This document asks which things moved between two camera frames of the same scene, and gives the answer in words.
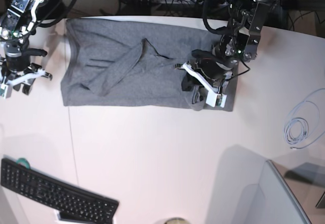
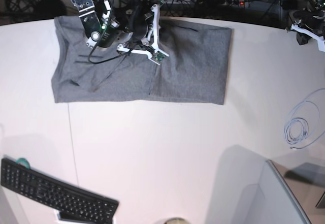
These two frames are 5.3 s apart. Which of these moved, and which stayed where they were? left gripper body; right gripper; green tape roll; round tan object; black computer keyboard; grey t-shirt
Moved: left gripper body; right gripper; grey t-shirt
Stayed: green tape roll; round tan object; black computer keyboard
